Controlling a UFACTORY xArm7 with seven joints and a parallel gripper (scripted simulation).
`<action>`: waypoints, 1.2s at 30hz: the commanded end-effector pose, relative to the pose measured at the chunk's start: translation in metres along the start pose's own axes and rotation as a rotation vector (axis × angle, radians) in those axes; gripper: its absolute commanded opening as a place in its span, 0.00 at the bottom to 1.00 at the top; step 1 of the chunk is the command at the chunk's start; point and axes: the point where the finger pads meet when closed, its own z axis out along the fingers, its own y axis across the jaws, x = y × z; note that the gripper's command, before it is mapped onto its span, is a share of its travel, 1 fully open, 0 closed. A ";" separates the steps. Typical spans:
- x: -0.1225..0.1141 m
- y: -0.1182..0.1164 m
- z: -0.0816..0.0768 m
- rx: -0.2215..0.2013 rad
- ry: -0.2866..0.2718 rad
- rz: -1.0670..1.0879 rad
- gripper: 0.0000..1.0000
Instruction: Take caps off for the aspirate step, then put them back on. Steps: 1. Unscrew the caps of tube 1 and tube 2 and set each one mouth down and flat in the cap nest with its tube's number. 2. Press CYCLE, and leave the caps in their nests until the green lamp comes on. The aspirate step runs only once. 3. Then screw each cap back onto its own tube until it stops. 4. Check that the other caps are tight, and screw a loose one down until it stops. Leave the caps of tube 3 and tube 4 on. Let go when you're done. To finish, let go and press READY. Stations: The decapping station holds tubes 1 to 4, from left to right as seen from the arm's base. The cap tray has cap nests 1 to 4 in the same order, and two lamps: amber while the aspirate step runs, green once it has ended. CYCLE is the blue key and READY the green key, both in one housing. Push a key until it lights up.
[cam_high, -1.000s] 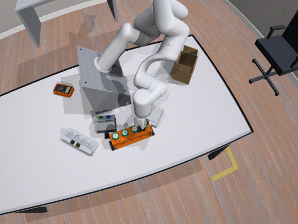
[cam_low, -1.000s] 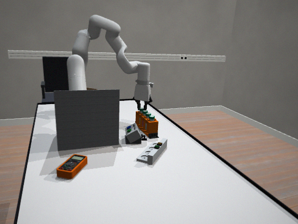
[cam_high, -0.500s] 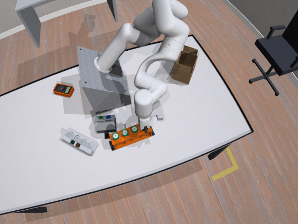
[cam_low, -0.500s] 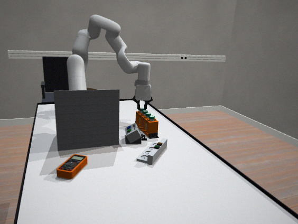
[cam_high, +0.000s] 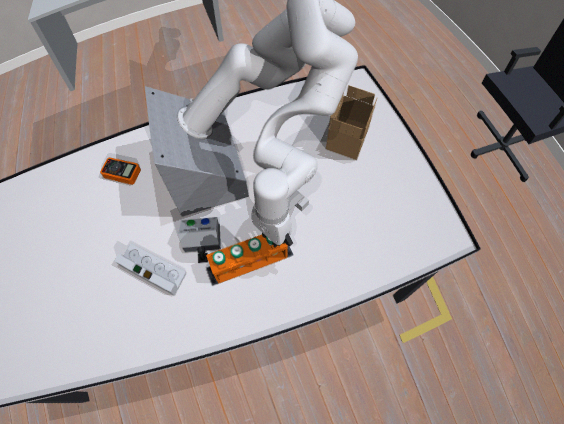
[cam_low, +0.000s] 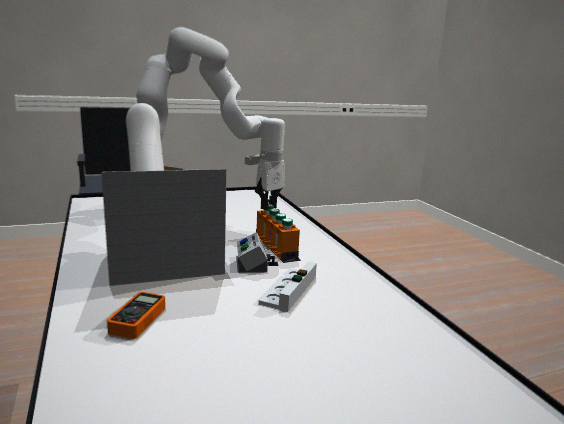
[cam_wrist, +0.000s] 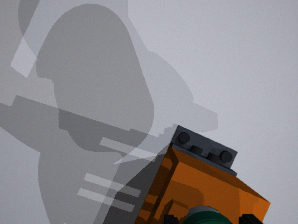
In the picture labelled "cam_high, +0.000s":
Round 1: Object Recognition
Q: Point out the dark grey angle bracket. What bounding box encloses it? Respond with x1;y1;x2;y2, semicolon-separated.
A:
206;245;293;286

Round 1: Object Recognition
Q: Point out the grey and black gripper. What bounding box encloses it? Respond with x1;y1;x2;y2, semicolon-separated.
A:
252;204;293;247

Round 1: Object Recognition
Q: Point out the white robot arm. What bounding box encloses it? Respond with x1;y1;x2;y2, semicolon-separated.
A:
177;0;358;224

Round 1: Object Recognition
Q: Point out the orange handheld multimeter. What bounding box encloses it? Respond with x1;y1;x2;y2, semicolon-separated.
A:
100;158;141;185

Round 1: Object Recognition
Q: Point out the brown cardboard box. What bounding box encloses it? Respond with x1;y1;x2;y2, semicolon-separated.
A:
326;85;377;160

